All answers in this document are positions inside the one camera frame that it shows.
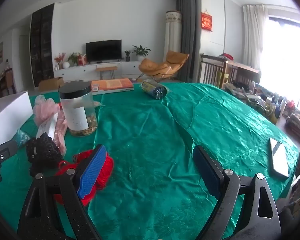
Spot black roll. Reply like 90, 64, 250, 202
141, 80, 168, 100

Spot brown cardboard box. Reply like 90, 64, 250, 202
39, 77, 64, 92

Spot red wall hanging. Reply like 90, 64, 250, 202
201, 10, 212, 31

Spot black crochet item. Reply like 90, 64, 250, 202
26, 132, 64, 177

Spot small wooden bench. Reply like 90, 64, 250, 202
95, 66, 118, 80

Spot black television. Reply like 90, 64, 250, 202
86, 40, 122, 62

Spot white pouch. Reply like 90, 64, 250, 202
36, 113, 58, 140

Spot pink mesh bath pouf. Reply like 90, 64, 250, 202
33, 95, 60, 127

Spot pink bag bundle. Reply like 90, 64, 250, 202
53, 110, 68, 156

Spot white cardboard box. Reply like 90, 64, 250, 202
0, 92, 33, 145

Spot red yarn skein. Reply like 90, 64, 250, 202
55, 150, 114, 206

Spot wooden crib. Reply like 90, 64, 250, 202
199, 54, 261, 88

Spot orange book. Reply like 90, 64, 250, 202
91, 78, 134, 95

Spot red flower vase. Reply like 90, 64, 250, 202
55, 53, 65, 69

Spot green potted plant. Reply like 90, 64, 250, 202
133, 45, 151, 61

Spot orange lounge chair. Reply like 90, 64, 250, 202
139, 50, 189, 80

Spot green satin tablecloth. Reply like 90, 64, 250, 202
0, 82, 300, 240

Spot grey curtain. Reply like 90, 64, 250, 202
176, 0, 198, 83

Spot white floor air conditioner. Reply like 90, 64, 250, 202
164, 10, 182, 59

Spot clear jar black lid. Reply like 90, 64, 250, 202
58, 80, 97, 137

